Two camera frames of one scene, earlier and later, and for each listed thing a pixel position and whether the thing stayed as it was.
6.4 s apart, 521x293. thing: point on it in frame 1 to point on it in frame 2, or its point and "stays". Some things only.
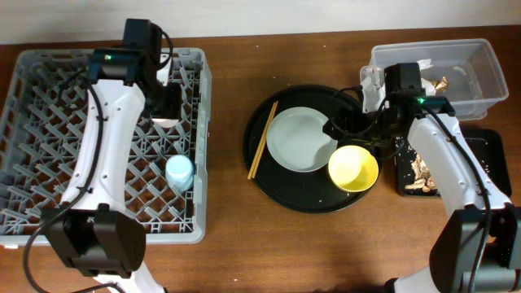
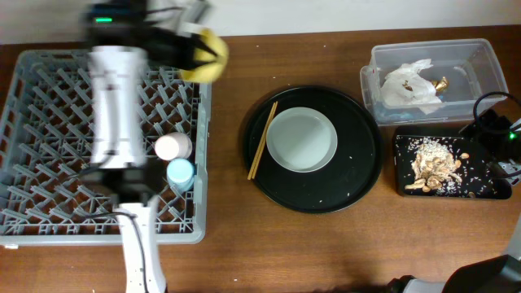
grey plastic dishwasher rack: x=41 y=129 stays
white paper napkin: x=374 y=90 to x=404 y=86
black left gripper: x=168 y=104 to x=189 y=50
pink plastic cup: x=164 y=122 to x=172 y=146
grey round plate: x=296 y=141 stays
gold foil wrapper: x=440 y=85 stays
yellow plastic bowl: x=353 y=168 to x=212 y=71
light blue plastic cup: x=179 y=172 stays
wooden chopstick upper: x=258 y=153 stays
